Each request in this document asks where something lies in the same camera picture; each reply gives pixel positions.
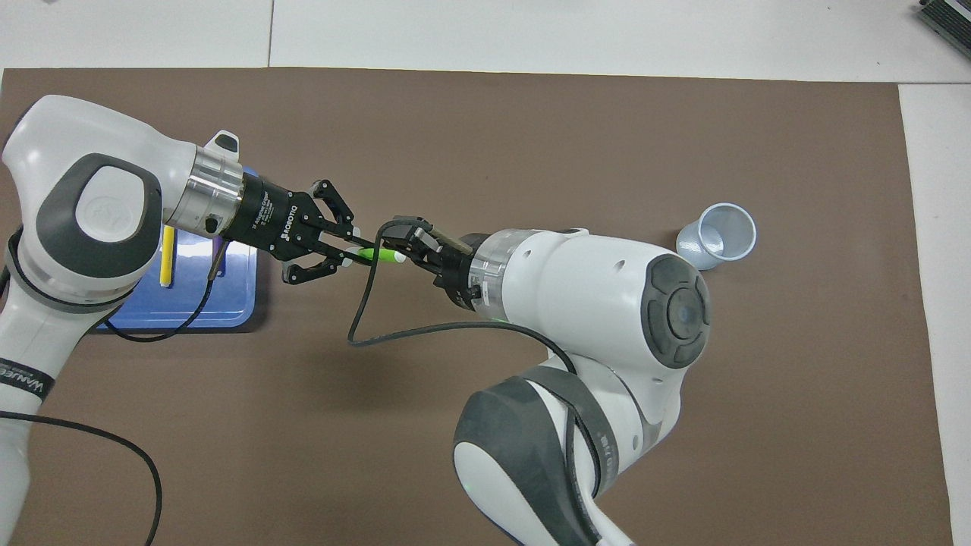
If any translucent plastic cup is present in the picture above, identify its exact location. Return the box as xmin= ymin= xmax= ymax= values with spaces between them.
xmin=676 ymin=202 xmax=757 ymax=271

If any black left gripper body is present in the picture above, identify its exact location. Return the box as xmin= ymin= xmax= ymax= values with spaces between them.
xmin=228 ymin=176 xmax=327 ymax=262

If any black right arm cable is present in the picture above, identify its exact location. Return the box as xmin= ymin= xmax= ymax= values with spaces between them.
xmin=347 ymin=218 xmax=604 ymax=497

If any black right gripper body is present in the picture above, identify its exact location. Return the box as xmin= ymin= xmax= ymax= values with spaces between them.
xmin=432 ymin=234 xmax=488 ymax=310

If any brown table mat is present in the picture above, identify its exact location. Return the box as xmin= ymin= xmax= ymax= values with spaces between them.
xmin=0 ymin=67 xmax=955 ymax=546

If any blue plastic tray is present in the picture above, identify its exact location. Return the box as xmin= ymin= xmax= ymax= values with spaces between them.
xmin=91 ymin=163 xmax=259 ymax=334

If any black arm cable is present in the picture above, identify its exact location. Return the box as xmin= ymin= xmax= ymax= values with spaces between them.
xmin=347 ymin=218 xmax=604 ymax=497
xmin=0 ymin=239 xmax=228 ymax=546

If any grey ribbed device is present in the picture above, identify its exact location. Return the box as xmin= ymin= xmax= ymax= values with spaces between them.
xmin=914 ymin=0 xmax=971 ymax=39

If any yellow pen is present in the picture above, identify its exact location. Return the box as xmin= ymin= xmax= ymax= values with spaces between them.
xmin=159 ymin=224 xmax=178 ymax=288

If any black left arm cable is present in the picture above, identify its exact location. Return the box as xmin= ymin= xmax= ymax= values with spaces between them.
xmin=0 ymin=239 xmax=228 ymax=546

